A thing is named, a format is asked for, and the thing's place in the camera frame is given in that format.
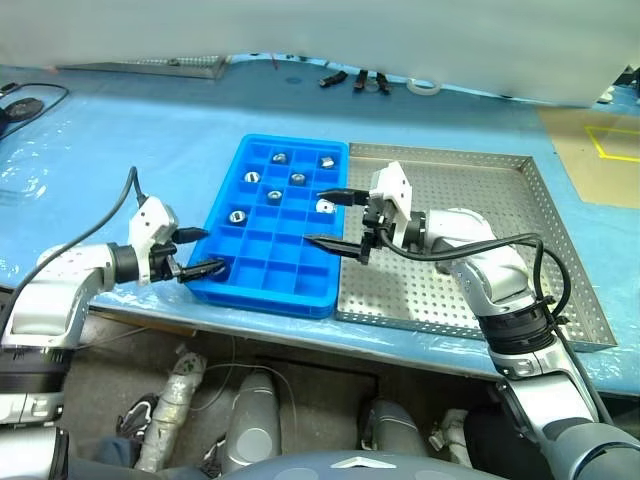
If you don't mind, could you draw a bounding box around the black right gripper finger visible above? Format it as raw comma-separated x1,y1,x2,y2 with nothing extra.
304,234,364,261
317,187,372,208

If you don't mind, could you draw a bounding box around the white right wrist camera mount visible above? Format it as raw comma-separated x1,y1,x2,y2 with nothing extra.
369,160,414,250

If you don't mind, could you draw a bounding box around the grey robot torso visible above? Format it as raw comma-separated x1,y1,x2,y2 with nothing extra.
218,448,479,480

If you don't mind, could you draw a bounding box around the black round disc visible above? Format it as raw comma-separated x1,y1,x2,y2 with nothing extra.
5,98,45,122

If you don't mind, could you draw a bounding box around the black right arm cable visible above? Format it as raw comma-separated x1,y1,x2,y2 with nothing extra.
373,224,617,427

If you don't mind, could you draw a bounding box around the brown cardboard sheet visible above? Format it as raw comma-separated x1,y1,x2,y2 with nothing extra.
536,106,640,205

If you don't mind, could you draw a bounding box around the black and white shoe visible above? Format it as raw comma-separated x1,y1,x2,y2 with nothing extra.
116,393,162,442

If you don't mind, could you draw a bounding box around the thin black cable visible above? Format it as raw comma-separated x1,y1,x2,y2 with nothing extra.
0,81,71,142

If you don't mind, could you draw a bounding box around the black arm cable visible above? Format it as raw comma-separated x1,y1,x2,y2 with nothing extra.
12,165,151,302
373,224,617,427

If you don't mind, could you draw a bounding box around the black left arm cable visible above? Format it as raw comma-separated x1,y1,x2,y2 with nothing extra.
12,165,151,302

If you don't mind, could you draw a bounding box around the flat perforated steel tray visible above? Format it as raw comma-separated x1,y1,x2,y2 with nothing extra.
56,54,230,82

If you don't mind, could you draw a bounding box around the yellow tape outline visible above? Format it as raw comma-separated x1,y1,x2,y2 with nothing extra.
583,125,640,163

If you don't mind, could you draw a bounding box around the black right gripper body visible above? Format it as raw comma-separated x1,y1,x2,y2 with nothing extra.
359,192,397,267

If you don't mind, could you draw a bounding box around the grey rounded robot leg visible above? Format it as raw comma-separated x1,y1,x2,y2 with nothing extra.
358,398,432,457
221,371,282,474

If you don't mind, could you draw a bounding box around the blue compartment plastic tray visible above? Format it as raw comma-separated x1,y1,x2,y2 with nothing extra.
185,133,350,322

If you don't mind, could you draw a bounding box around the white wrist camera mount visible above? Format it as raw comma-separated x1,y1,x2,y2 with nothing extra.
369,160,414,250
128,196,180,287

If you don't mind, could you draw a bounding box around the white tape ring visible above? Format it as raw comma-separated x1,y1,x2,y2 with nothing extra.
406,76,443,97

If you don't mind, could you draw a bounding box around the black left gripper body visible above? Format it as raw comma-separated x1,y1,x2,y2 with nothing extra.
148,239,183,283

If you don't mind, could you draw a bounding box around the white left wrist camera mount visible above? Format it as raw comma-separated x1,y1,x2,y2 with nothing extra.
128,196,180,287

